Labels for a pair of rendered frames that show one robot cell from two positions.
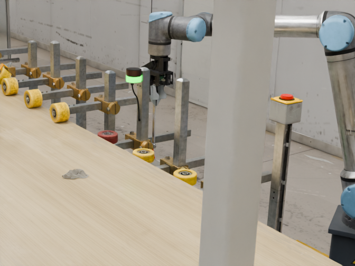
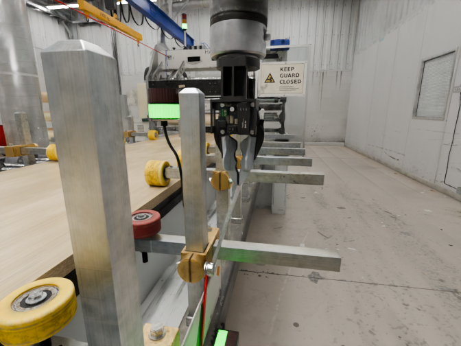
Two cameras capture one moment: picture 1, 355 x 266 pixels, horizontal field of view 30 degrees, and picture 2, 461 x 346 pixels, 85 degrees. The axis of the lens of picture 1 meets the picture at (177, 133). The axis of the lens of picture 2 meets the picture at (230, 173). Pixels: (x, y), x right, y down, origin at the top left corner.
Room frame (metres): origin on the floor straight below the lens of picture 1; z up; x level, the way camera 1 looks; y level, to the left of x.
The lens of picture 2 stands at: (2.29, -0.24, 1.13)
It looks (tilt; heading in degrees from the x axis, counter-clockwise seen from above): 14 degrees down; 48
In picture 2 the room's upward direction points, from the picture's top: straight up
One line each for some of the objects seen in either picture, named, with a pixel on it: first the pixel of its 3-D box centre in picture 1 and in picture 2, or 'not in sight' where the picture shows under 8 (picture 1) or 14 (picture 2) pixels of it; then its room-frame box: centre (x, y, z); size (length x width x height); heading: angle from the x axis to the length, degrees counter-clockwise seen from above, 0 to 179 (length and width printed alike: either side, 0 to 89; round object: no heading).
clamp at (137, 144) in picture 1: (138, 143); (199, 251); (2.56, 0.16, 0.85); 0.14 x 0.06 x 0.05; 38
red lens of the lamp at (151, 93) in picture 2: (133, 72); (165, 96); (2.51, 0.18, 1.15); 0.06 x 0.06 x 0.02
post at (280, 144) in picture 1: (278, 189); not in sight; (1.94, -0.33, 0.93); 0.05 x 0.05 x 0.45; 38
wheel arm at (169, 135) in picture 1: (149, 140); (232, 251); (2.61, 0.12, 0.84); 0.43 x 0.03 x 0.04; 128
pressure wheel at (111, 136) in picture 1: (107, 145); (143, 238); (2.49, 0.28, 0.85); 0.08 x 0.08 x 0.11
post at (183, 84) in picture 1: (180, 141); (114, 318); (2.34, -0.01, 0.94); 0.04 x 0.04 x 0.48; 38
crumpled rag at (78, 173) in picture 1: (75, 172); not in sight; (2.04, 0.33, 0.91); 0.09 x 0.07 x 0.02; 114
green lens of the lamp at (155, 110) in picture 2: (133, 78); (166, 111); (2.51, 0.18, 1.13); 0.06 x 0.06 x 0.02
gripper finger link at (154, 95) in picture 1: (155, 96); (228, 161); (2.58, 0.10, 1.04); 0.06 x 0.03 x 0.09; 38
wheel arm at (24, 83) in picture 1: (56, 79); (252, 150); (3.18, 0.61, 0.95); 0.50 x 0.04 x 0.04; 128
